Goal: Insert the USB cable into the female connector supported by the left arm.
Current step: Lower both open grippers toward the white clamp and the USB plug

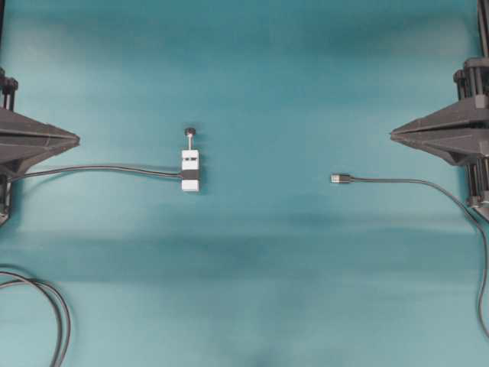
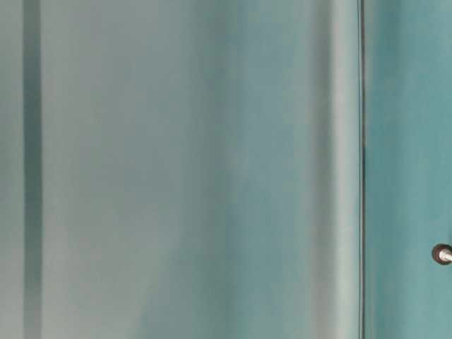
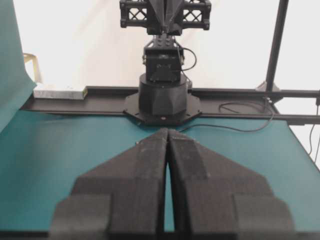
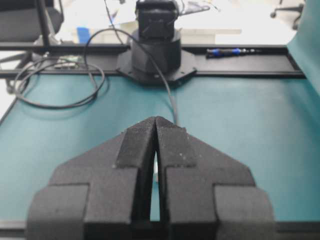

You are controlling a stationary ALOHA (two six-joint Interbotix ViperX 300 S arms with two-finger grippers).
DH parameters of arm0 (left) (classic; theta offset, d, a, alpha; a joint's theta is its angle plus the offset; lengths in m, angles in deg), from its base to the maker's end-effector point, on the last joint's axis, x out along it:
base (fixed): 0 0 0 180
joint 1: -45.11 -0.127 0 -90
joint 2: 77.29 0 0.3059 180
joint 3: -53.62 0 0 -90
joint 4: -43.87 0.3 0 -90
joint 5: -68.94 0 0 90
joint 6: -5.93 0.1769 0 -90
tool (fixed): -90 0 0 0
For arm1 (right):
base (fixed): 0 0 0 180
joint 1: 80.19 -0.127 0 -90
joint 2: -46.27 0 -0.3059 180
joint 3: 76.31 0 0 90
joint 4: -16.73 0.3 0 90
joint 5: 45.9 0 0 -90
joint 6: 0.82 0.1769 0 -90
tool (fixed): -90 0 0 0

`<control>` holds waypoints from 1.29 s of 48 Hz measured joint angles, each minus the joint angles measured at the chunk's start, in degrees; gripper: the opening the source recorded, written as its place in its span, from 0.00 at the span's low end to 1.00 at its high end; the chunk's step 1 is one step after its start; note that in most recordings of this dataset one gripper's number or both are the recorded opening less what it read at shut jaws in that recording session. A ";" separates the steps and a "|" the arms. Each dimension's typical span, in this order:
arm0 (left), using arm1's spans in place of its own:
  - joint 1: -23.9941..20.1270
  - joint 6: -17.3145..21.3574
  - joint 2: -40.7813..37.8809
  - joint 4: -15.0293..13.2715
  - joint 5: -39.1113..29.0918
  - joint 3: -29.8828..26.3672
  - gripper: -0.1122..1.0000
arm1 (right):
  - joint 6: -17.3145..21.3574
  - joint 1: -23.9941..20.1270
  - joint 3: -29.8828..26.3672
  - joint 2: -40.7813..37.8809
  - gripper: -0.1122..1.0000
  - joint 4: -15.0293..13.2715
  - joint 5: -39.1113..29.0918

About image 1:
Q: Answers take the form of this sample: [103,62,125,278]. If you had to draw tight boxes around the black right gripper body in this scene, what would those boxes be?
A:
[452,57,489,222]

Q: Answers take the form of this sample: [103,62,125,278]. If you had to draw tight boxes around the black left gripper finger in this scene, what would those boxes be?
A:
[1,138,79,171]
[1,108,79,142]

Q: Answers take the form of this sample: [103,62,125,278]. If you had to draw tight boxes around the black loose cable loop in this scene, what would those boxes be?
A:
[0,270,73,367]

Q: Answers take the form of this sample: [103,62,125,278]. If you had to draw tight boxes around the black male USB cable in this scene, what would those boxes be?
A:
[329,172,489,336]

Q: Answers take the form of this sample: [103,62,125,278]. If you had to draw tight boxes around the white clamp vise with screw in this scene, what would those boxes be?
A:
[180,128,200,192]

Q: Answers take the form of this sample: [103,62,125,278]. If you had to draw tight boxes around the black female USB cable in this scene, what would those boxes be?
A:
[7,164,200,184]

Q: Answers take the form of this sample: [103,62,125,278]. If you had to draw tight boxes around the black frame post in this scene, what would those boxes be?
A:
[477,0,488,58]

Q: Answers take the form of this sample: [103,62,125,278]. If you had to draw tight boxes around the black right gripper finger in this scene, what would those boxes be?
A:
[390,133,488,166]
[390,99,488,137]

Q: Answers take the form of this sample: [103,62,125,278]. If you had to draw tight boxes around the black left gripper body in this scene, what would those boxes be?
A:
[1,68,18,226]

